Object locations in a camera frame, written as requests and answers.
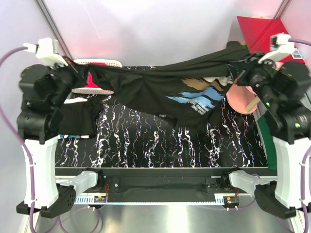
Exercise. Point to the folded black t shirt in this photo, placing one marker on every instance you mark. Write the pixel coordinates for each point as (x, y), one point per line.
(80, 116)

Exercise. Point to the black graphic t shirt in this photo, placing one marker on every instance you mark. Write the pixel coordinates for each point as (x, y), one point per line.
(186, 94)

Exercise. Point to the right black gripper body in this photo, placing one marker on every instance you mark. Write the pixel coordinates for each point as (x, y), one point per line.
(257, 75)

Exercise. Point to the white plastic basket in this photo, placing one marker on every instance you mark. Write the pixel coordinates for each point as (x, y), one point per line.
(101, 62)

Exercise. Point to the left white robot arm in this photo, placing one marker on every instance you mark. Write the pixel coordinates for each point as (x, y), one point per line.
(38, 126)

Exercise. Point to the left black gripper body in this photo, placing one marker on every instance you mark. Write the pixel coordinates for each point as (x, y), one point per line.
(66, 77)

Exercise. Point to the dark green binder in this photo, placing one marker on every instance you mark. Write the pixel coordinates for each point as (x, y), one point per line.
(268, 143)

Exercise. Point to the red folder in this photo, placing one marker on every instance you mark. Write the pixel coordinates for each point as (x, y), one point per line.
(257, 32)

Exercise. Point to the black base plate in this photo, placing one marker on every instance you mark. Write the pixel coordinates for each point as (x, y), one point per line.
(161, 190)

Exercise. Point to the pink wooden shelf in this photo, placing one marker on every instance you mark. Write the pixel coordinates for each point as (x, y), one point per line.
(242, 99)

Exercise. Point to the pink t shirt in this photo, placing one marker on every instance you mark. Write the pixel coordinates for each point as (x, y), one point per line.
(90, 83)

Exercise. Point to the aluminium rail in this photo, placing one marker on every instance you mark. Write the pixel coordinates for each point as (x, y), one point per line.
(82, 184)

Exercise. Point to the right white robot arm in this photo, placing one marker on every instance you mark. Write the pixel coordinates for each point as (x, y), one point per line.
(289, 121)

